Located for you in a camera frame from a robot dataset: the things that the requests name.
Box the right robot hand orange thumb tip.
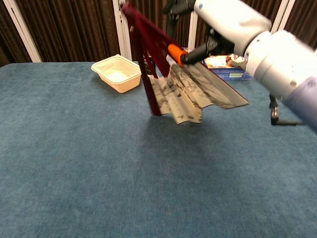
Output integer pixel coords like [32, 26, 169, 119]
[162, 0, 272, 66]

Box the red and gold snack bag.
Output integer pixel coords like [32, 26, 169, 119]
[225, 53, 248, 70]

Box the blue and white tissue box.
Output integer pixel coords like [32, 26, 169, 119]
[202, 56, 256, 81]

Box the white plastic food container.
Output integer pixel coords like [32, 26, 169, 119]
[91, 54, 142, 94]

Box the dark brown curtain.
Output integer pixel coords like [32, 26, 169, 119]
[0, 0, 317, 66]

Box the blue felt table cover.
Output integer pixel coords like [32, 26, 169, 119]
[0, 60, 317, 238]

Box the white metal frame post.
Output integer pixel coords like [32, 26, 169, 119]
[187, 0, 200, 50]
[2, 0, 42, 63]
[112, 0, 133, 61]
[271, 0, 290, 33]

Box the black arm cable plug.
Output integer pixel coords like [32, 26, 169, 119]
[269, 94, 307, 127]

